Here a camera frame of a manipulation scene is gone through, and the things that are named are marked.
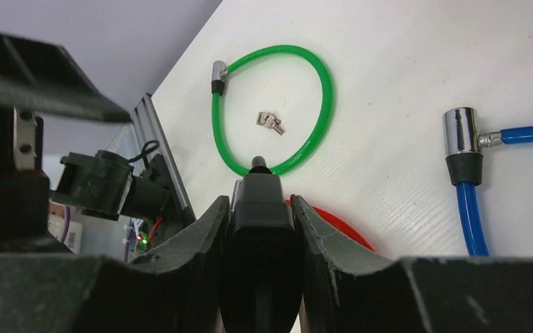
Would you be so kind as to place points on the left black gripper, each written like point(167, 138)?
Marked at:
point(42, 77)

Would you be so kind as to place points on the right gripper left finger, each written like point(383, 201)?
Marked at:
point(172, 288)

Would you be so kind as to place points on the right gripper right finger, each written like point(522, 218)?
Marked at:
point(349, 288)

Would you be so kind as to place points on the red cable lock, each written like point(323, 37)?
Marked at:
point(344, 227)

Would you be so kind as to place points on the black padlock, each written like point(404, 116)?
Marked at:
point(261, 281)

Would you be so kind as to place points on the green cable lock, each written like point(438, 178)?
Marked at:
point(220, 73)

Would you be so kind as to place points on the small silver keys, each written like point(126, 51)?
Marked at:
point(270, 121)

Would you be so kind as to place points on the blue cable lock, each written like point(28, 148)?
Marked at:
point(464, 161)

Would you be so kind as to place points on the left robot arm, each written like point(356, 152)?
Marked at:
point(102, 185)

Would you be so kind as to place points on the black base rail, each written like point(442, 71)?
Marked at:
point(160, 167)

